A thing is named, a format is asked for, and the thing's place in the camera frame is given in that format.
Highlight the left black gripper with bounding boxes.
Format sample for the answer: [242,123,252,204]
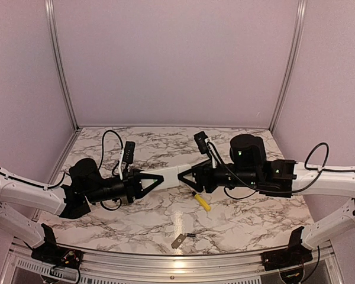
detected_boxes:
[85,169,164,204]

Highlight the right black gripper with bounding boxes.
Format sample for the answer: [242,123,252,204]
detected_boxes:
[177,159,260,194]

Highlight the white remote control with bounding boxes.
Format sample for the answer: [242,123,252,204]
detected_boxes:
[142,164,192,191]

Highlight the yellow handle screwdriver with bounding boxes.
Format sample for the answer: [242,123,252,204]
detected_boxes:
[191,192,211,212]

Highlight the grey battery compartment cover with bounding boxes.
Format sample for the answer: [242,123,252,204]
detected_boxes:
[171,234,186,249]

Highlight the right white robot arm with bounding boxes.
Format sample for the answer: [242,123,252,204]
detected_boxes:
[177,132,355,265]

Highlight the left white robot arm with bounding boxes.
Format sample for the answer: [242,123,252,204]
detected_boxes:
[0,158,164,220]

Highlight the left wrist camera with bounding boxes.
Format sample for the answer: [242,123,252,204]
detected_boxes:
[118,141,135,180]

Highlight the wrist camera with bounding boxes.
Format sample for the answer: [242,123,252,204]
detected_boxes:
[194,131,217,169]
[118,141,135,180]

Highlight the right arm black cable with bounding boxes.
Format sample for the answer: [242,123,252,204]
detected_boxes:
[206,141,331,199]

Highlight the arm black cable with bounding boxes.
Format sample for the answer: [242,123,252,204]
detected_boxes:
[49,130,124,190]
[206,141,331,199]

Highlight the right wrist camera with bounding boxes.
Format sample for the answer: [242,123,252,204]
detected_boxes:
[194,131,217,169]

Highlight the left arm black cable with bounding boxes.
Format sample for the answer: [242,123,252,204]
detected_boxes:
[49,130,124,190]

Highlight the front aluminium table rail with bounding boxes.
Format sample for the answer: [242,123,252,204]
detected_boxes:
[0,238,344,283]

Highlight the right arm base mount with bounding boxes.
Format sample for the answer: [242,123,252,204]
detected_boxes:
[261,226,313,271]

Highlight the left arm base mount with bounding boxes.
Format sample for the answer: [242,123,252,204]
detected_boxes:
[31,224,83,269]

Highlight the left aluminium frame post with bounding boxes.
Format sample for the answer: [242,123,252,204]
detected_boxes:
[44,0,79,131]

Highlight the aluminium frame post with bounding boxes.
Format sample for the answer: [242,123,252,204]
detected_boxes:
[44,0,79,131]
[269,0,308,134]

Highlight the right aluminium frame post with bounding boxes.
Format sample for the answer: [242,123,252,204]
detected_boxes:
[269,0,308,134]

